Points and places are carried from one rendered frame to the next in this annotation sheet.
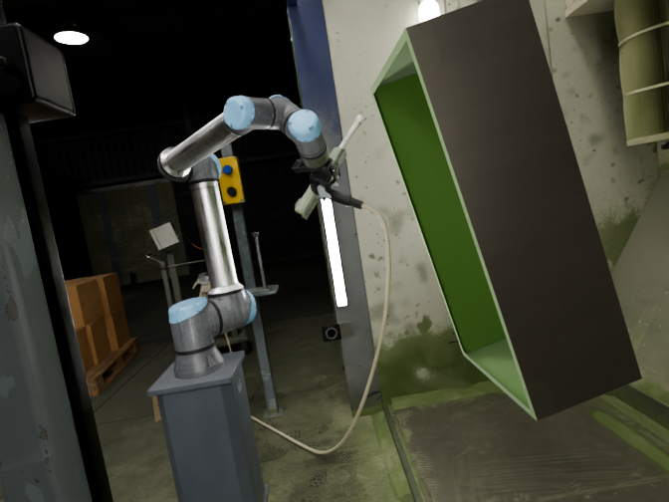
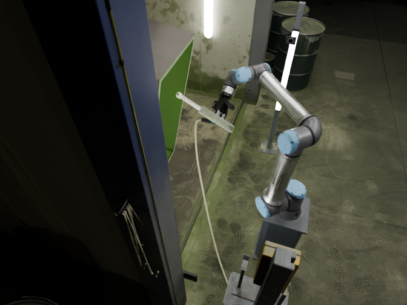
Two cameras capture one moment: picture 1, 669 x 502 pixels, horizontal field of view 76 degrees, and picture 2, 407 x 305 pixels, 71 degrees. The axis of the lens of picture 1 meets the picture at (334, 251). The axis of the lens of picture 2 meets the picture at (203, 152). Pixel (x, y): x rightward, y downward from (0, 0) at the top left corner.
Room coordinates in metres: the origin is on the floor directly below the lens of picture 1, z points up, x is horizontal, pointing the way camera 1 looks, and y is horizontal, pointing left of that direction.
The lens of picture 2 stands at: (2.94, 0.43, 2.44)
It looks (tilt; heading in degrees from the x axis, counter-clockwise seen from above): 46 degrees down; 201
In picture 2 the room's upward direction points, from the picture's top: straight up
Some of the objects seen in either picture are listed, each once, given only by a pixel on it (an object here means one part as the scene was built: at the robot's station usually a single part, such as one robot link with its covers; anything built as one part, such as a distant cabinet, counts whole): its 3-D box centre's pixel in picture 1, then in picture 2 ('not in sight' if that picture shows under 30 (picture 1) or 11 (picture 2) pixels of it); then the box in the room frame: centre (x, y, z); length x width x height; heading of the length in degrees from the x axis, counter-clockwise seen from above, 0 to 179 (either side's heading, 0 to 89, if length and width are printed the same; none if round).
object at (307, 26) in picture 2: not in sight; (303, 26); (-1.15, 0.31, 0.86); 0.54 x 0.54 x 0.01
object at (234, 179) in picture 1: (230, 180); (274, 268); (2.47, 0.52, 1.42); 0.12 x 0.06 x 0.26; 92
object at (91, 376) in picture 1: (75, 371); not in sight; (3.84, 2.51, 0.07); 1.20 x 0.80 x 0.14; 9
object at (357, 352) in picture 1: (335, 214); (152, 237); (2.40, -0.04, 1.14); 0.18 x 0.18 x 2.29; 2
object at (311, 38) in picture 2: not in sight; (295, 55); (-1.15, 0.31, 0.44); 0.59 x 0.58 x 0.89; 16
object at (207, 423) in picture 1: (214, 444); (279, 230); (1.64, 0.60, 0.32); 0.31 x 0.31 x 0.64; 2
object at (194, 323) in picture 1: (193, 322); (292, 194); (1.65, 0.59, 0.83); 0.17 x 0.15 x 0.18; 135
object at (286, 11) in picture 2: not in sight; (289, 8); (-1.74, 0.04, 0.86); 0.54 x 0.54 x 0.01
